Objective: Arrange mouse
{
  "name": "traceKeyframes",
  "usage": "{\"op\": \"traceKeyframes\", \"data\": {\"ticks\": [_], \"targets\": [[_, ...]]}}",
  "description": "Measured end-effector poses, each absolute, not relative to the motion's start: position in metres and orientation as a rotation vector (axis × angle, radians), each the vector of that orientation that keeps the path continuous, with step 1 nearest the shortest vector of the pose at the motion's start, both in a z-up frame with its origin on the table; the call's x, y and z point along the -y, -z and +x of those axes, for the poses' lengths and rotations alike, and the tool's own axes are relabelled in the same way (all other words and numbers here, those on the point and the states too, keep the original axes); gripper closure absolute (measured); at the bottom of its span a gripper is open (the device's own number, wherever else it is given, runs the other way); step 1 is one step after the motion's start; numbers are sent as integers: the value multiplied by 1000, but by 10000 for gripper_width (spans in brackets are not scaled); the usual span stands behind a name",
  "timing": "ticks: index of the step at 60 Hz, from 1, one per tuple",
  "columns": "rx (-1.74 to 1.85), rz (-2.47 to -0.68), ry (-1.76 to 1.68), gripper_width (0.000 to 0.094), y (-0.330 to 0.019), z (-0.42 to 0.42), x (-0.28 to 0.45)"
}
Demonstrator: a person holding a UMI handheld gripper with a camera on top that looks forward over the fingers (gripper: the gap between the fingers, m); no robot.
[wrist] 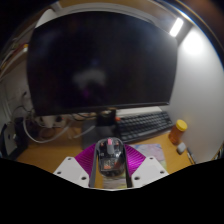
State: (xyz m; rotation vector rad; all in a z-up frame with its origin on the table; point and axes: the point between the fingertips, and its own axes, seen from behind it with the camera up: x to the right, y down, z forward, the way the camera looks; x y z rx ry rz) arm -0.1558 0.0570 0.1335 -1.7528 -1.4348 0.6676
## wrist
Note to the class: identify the cherry blossom print mouse pad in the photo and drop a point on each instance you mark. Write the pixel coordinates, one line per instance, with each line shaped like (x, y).
(151, 151)

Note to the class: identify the white light bar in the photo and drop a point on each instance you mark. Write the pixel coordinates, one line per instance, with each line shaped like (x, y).
(176, 26)

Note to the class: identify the black computer monitor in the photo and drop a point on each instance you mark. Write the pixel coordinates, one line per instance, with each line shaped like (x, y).
(100, 60)

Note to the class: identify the grey marker pen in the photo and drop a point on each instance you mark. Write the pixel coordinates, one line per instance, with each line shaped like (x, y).
(190, 156)

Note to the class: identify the wooden wall shelf unit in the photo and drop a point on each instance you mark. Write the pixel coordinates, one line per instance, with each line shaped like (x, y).
(13, 56)

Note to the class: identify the white power strip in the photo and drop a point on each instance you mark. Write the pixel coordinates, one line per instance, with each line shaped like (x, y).
(51, 121)

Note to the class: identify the white earbuds case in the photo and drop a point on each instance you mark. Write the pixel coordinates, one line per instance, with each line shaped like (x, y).
(181, 148)

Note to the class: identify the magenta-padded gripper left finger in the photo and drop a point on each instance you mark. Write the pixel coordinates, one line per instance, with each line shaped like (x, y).
(71, 170)

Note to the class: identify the dark grey keyboard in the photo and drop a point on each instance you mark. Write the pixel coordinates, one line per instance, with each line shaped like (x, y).
(143, 126)

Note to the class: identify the transparent computer mouse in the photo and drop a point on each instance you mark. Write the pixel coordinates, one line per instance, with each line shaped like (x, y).
(110, 156)

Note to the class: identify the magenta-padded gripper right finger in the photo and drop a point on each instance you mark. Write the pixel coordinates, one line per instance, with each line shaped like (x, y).
(150, 170)

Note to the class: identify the orange jar with yellow lid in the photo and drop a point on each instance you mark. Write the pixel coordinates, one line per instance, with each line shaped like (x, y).
(177, 132)

